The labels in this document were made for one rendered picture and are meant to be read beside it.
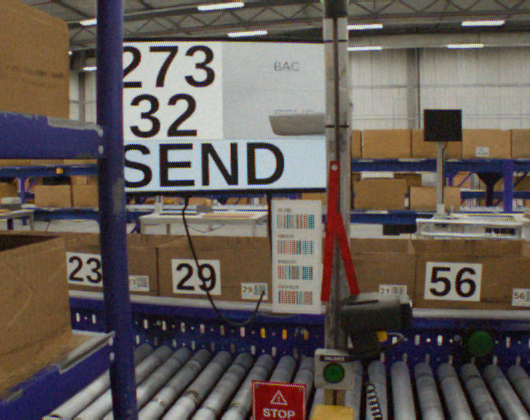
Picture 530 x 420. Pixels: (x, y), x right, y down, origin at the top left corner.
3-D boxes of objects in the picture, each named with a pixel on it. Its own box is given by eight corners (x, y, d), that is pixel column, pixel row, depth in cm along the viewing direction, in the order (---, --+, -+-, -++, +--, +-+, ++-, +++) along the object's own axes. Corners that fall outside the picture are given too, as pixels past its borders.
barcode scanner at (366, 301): (417, 359, 75) (411, 297, 75) (343, 366, 78) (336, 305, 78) (414, 345, 82) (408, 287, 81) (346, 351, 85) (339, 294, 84)
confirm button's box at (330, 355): (313, 390, 83) (314, 353, 82) (315, 382, 86) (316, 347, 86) (353, 392, 82) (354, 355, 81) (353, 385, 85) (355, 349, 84)
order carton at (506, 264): (413, 311, 140) (415, 253, 138) (406, 287, 168) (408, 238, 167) (549, 313, 131) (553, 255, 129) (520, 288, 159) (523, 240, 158)
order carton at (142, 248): (57, 291, 166) (54, 243, 165) (100, 274, 195) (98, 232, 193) (158, 299, 157) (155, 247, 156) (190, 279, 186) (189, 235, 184)
